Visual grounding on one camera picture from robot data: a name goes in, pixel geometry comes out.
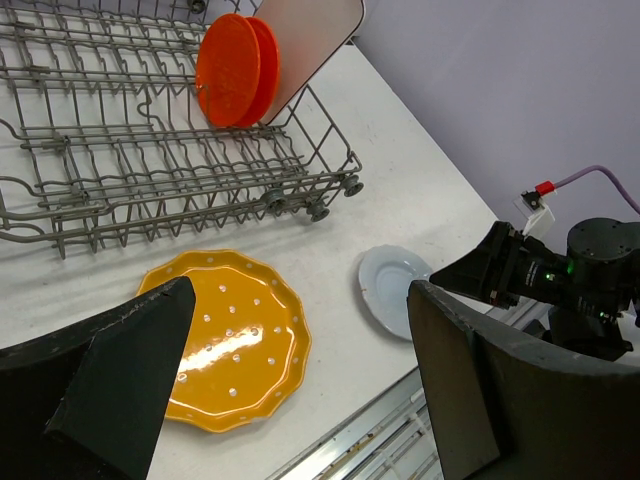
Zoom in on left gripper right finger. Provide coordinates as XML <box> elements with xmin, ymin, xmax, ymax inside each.
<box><xmin>407</xmin><ymin>280</ymin><xmax>639</xmax><ymax>479</ymax></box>

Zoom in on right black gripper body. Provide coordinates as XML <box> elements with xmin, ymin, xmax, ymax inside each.
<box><xmin>489</xmin><ymin>221</ymin><xmax>570</xmax><ymax>308</ymax></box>

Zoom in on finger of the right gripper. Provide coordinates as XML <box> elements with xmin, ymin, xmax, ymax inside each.
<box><xmin>429</xmin><ymin>234</ymin><xmax>505</xmax><ymax>300</ymax></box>

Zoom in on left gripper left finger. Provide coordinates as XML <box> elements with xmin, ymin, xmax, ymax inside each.
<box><xmin>1</xmin><ymin>277</ymin><xmax>196</xmax><ymax>479</ymax></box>

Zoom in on light blue scalloped plate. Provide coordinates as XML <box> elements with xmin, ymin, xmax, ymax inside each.
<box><xmin>357</xmin><ymin>245</ymin><xmax>433</xmax><ymax>341</ymax></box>

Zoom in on yellow dotted scalloped plate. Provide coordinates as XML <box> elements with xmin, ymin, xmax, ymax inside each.
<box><xmin>138</xmin><ymin>249</ymin><xmax>312</xmax><ymax>433</ymax></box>

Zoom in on orange round plate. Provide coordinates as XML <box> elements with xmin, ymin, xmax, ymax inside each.
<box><xmin>235</xmin><ymin>17</ymin><xmax>281</xmax><ymax>128</ymax></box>
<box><xmin>195</xmin><ymin>13</ymin><xmax>260</xmax><ymax>127</ymax></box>

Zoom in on white rectangular plate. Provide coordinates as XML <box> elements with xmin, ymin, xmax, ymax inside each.
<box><xmin>255</xmin><ymin>0</ymin><xmax>365</xmax><ymax>124</ymax></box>

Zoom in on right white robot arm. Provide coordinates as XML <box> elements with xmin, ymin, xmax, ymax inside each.
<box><xmin>429</xmin><ymin>218</ymin><xmax>639</xmax><ymax>361</ymax></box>

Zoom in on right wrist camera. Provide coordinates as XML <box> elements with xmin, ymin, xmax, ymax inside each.
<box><xmin>513</xmin><ymin>181</ymin><xmax>555</xmax><ymax>240</ymax></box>

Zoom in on grey wire dish rack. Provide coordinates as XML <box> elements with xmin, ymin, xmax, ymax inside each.
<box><xmin>1</xmin><ymin>1</ymin><xmax>363</xmax><ymax>255</ymax></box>

